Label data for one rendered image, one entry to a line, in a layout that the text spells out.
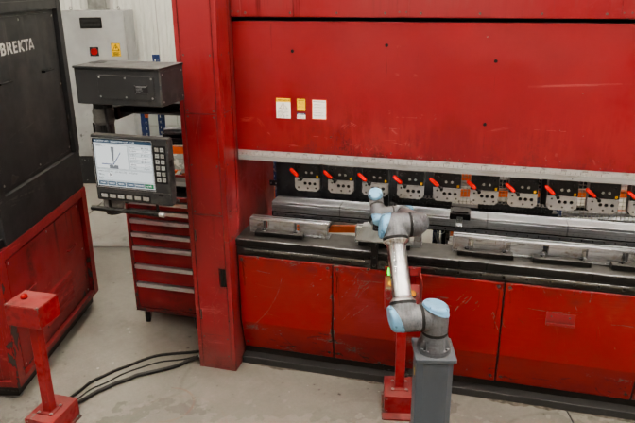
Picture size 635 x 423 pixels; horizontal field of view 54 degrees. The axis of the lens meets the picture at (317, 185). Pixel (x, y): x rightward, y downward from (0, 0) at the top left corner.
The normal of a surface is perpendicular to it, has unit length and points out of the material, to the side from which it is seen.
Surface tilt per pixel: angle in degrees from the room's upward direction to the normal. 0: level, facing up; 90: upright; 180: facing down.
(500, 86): 90
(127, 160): 90
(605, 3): 90
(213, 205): 90
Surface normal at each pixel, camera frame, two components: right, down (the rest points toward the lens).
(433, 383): -0.04, 0.31
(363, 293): -0.25, 0.31
